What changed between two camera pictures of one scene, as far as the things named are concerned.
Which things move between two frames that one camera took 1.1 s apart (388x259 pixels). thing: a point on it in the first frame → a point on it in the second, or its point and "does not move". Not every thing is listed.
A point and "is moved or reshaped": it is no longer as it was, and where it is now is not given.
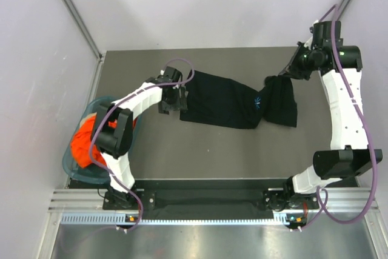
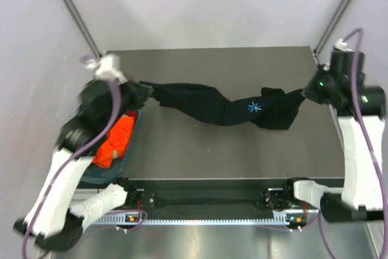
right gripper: (291, 70) → (310, 92)
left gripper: (180, 104) → (140, 92)
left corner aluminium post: (75, 13) does not move
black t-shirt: (214, 100) is moved or reshaped
